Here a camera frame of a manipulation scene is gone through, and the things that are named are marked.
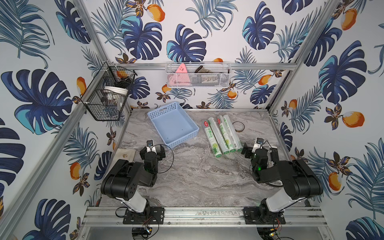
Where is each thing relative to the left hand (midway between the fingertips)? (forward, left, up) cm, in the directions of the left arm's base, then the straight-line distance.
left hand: (153, 144), depth 91 cm
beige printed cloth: (-4, +19, -8) cm, 21 cm away
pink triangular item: (+31, -15, +27) cm, 44 cm away
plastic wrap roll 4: (+19, -50, -4) cm, 54 cm away
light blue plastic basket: (+22, -9, -8) cm, 25 cm away
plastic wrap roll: (+10, -36, -4) cm, 38 cm away
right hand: (+5, -63, -1) cm, 63 cm away
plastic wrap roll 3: (+4, -49, -4) cm, 50 cm away
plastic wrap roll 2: (+3, -45, -4) cm, 45 cm away
